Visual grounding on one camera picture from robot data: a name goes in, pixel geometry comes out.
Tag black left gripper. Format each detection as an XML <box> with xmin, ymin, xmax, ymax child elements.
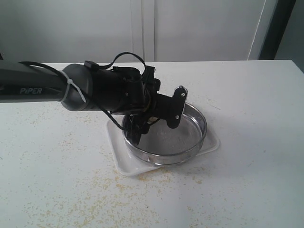
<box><xmin>113</xmin><ymin>66</ymin><xmax>175</xmax><ymax>145</ymax></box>

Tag white cabinet doors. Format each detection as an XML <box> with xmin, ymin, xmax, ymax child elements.
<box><xmin>0</xmin><ymin>0</ymin><xmax>276</xmax><ymax>63</ymax></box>

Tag white zip tie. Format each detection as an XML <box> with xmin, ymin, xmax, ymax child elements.
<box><xmin>59</xmin><ymin>70</ymin><xmax>87</xmax><ymax>104</ymax></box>

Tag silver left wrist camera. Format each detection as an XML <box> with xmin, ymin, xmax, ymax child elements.
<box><xmin>164</xmin><ymin>86</ymin><xmax>188</xmax><ymax>129</ymax></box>

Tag round steel mesh sieve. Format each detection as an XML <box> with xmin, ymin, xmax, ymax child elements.
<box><xmin>123</xmin><ymin>103</ymin><xmax>208</xmax><ymax>167</ymax></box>

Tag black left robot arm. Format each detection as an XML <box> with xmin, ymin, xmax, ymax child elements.
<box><xmin>0</xmin><ymin>60</ymin><xmax>181</xmax><ymax>144</ymax></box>

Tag white rectangular plastic tray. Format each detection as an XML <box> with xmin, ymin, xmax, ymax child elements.
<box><xmin>105</xmin><ymin>120</ymin><xmax>220</xmax><ymax>176</ymax></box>

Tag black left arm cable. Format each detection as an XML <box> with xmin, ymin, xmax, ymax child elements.
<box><xmin>19</xmin><ymin>52</ymin><xmax>149</xmax><ymax>130</ymax></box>

